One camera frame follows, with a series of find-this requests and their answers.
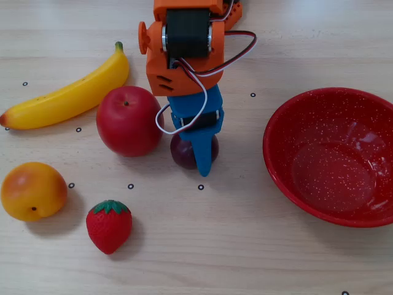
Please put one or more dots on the purple toy plum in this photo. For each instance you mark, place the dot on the purple toy plum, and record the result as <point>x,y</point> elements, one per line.
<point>181,153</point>

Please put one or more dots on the red toy apple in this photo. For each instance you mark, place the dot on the red toy apple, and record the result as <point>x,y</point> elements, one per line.
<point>129,123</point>

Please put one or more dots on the yellow toy banana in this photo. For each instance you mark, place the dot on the yellow toy banana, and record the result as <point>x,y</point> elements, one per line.
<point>67,98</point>

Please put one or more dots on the orange yellow toy peach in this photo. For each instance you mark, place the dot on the orange yellow toy peach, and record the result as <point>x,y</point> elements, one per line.
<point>33,192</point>

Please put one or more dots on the orange robot base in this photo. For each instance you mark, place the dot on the orange robot base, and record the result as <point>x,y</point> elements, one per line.
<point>235,18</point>

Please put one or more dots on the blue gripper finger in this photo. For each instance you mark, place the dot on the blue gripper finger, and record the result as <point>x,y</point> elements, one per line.
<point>202,150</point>

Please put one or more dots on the red toy strawberry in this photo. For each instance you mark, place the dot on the red toy strawberry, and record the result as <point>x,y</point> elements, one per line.
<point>109,229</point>

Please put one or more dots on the red speckled enamel bowl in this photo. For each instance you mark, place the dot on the red speckled enamel bowl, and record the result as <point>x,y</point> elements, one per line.
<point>331,172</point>

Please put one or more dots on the blue gripper body black servo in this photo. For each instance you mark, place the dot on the blue gripper body black servo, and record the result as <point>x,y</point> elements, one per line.
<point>201,132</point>

